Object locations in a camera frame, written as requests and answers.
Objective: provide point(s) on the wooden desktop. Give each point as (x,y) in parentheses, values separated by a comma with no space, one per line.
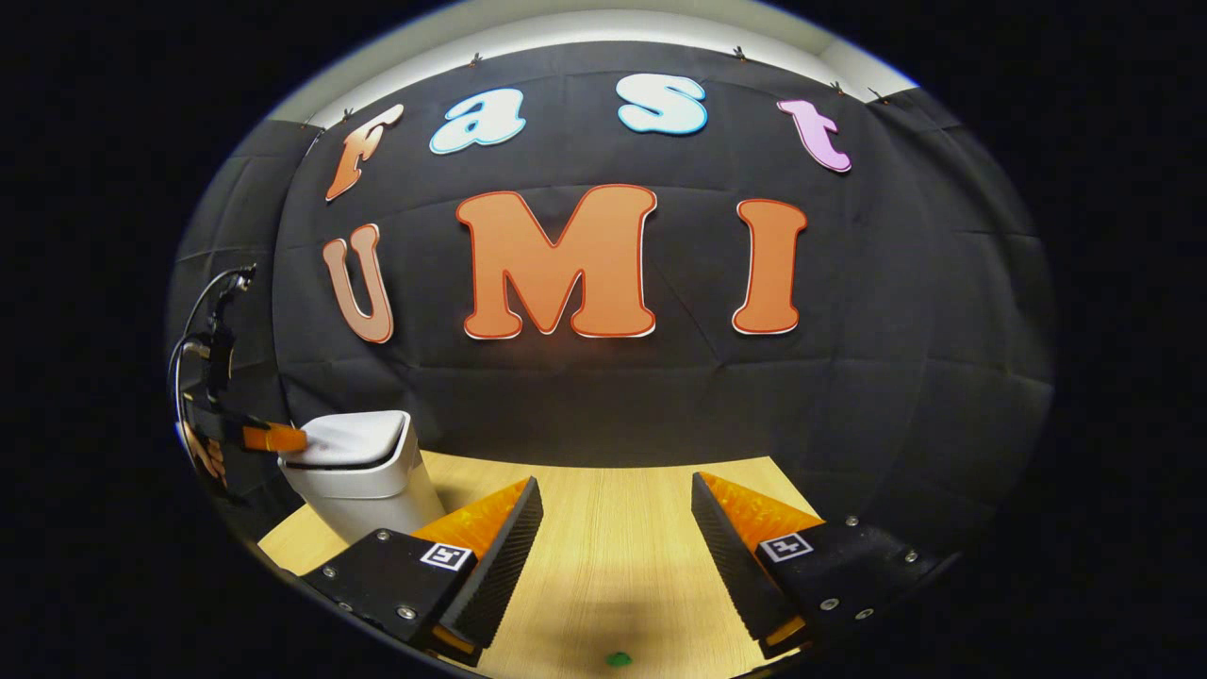
(613,528)

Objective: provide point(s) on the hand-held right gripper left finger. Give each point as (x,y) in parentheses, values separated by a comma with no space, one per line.
(495,575)

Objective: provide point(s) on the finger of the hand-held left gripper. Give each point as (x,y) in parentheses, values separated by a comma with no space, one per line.
(278,438)

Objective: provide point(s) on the white desktop garbage bin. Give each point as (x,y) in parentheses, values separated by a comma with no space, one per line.
(368,490)

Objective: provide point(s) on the green paper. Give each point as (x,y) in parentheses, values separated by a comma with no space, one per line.
(618,659)

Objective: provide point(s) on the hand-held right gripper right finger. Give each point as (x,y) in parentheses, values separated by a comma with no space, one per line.
(731,566)

